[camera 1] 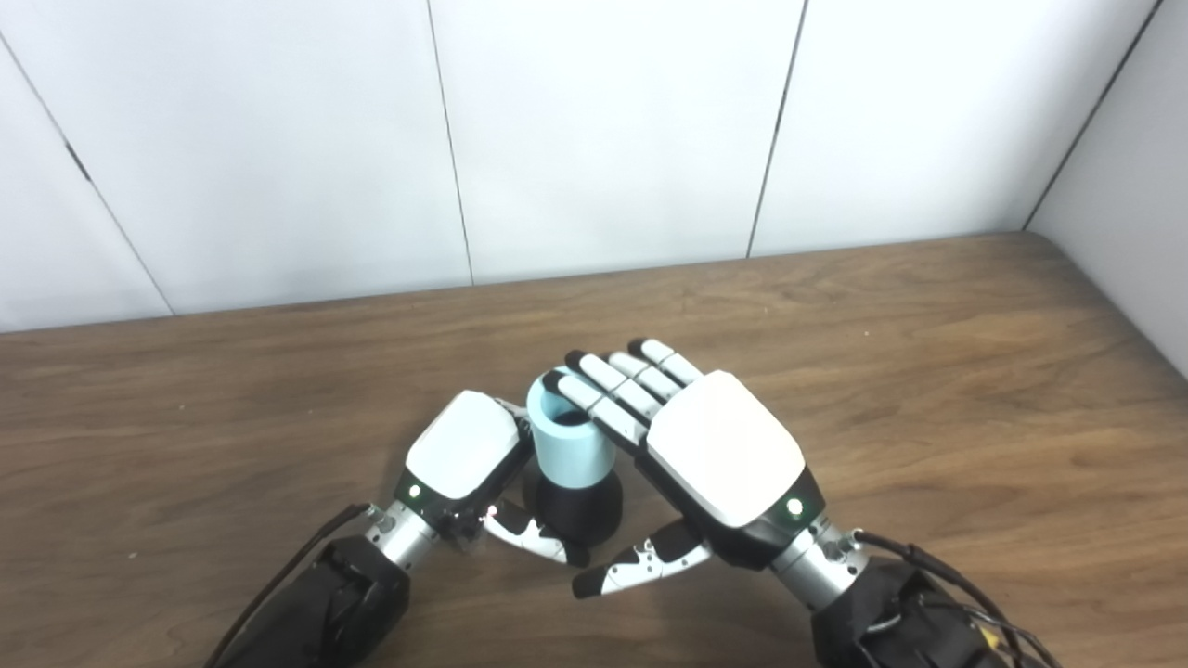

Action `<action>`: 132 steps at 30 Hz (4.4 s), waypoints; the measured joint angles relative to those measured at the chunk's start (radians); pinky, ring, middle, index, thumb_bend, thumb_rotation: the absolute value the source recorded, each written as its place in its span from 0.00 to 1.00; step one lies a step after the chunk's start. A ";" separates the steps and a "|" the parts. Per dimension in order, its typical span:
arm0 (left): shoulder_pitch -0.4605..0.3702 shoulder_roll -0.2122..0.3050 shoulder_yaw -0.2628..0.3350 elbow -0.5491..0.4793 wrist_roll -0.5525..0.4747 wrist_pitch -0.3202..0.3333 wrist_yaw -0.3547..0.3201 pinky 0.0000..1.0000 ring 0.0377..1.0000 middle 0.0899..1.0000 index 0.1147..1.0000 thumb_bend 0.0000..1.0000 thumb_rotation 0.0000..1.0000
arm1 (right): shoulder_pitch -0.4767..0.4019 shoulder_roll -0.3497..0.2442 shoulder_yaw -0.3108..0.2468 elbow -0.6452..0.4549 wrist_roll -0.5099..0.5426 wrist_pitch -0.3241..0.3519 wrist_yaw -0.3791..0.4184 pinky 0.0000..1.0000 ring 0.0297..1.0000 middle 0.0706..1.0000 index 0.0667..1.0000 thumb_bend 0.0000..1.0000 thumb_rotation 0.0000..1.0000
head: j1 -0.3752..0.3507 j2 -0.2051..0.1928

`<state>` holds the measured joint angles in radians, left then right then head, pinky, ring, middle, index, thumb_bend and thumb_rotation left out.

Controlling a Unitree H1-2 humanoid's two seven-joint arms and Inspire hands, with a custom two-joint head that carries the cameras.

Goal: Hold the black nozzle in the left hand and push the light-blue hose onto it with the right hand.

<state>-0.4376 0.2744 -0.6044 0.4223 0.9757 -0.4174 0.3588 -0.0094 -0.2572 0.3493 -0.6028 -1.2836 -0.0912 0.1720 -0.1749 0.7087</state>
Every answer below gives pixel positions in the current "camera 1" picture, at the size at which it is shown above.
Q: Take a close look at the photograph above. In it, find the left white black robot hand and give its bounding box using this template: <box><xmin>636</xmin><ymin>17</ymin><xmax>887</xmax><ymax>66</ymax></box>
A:
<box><xmin>393</xmin><ymin>390</ymin><xmax>591</xmax><ymax>568</ymax></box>

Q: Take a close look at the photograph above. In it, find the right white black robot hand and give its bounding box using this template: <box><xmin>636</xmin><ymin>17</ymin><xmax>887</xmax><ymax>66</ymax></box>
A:
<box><xmin>542</xmin><ymin>338</ymin><xmax>827</xmax><ymax>600</ymax></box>

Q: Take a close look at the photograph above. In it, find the light-blue hose piece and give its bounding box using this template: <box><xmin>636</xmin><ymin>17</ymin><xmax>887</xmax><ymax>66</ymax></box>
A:
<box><xmin>526</xmin><ymin>367</ymin><xmax>617</xmax><ymax>490</ymax></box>

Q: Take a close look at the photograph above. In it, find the black flared nozzle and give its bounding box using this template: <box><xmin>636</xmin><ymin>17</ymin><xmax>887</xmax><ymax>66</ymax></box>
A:
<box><xmin>523</xmin><ymin>408</ymin><xmax>624</xmax><ymax>548</ymax></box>

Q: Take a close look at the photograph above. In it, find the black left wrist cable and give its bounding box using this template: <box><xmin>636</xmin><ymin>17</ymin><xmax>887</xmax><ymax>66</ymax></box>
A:
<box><xmin>202</xmin><ymin>504</ymin><xmax>372</xmax><ymax>668</ymax></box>

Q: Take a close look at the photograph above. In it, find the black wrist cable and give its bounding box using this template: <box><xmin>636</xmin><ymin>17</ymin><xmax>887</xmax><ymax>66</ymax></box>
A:
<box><xmin>849</xmin><ymin>529</ymin><xmax>1064</xmax><ymax>668</ymax></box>
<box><xmin>202</xmin><ymin>504</ymin><xmax>372</xmax><ymax>668</ymax></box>

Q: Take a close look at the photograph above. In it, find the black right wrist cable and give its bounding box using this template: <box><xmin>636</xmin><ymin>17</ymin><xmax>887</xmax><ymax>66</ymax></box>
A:
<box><xmin>849</xmin><ymin>529</ymin><xmax>1064</xmax><ymax>668</ymax></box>

